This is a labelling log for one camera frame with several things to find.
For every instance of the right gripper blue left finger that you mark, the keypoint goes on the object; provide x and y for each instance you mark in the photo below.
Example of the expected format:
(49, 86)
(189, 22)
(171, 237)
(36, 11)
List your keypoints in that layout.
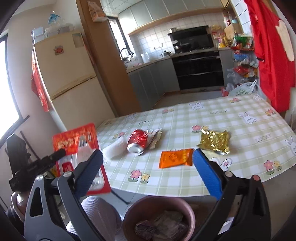
(85, 173)

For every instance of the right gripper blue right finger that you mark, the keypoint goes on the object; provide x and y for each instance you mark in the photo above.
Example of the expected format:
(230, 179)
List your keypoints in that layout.
(206, 170)

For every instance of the red clear plastic package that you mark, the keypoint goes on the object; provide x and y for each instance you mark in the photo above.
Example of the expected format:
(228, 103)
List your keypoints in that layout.
(79, 144)

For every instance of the orange snack packet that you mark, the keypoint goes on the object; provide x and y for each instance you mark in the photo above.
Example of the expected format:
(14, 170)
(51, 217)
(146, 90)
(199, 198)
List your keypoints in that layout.
(170, 159)

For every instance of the gold foil wrapper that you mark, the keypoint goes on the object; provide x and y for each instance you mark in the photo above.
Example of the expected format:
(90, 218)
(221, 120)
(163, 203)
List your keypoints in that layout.
(214, 141)

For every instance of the white tissue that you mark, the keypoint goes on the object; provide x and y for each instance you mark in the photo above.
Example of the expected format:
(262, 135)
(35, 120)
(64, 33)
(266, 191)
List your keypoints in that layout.
(115, 149)

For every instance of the crushed red soda can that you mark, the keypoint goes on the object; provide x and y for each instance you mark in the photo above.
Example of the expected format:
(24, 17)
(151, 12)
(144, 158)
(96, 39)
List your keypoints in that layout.
(137, 142)

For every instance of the cream striped wrapper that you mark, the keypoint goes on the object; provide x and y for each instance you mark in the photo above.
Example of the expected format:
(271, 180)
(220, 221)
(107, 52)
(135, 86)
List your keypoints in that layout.
(153, 138)

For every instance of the brown round trash bin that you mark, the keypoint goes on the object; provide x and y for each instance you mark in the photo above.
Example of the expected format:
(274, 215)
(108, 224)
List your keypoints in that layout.
(159, 218)

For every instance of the grey lower kitchen cabinets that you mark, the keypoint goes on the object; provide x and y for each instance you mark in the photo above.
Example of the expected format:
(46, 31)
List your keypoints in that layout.
(152, 81)

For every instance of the black kitchen faucet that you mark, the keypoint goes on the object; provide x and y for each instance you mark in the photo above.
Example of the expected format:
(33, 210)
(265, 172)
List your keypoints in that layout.
(125, 54)

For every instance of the frosted upper kitchen cabinets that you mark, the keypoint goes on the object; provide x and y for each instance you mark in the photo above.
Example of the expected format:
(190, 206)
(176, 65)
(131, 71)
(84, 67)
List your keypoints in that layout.
(145, 12)

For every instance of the person's left hand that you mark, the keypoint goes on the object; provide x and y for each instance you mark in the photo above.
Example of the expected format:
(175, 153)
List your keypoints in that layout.
(19, 202)

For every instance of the person's knee grey trousers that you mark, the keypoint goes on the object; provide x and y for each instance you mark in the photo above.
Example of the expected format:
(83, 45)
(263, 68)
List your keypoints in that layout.
(104, 217)

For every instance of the green plaid bunny tablecloth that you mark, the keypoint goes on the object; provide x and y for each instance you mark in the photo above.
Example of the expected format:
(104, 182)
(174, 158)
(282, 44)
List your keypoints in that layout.
(261, 143)

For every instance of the red bag on refrigerator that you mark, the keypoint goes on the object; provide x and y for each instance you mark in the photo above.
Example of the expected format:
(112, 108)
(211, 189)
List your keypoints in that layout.
(36, 85)

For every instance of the beige two-door refrigerator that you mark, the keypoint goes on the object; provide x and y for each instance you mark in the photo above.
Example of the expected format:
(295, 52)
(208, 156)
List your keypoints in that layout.
(72, 88)

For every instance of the white plastic shopping bag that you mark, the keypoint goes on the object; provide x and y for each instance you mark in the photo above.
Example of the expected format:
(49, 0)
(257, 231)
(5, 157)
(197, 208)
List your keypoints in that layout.
(248, 89)

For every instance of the black oven range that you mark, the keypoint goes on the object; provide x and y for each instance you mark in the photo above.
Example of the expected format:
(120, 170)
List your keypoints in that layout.
(199, 70)

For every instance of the white electric kettle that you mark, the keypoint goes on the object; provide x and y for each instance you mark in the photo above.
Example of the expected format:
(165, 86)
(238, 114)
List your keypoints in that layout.
(145, 57)

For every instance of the black wok on stove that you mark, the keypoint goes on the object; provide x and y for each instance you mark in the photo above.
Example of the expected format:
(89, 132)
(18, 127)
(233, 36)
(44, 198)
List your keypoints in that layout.
(182, 48)

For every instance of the black range hood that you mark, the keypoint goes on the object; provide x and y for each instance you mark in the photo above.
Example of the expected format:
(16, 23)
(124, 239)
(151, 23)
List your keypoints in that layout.
(199, 37)

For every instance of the red hanging apron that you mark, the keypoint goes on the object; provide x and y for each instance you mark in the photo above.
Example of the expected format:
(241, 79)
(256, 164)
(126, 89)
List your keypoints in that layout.
(273, 48)

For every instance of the paper bag on doorframe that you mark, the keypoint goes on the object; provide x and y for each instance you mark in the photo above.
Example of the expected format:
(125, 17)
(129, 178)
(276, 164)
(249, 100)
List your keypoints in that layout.
(96, 12)

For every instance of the wire snack storage rack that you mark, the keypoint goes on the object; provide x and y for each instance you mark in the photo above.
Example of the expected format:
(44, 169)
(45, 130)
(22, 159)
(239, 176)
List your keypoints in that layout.
(245, 62)

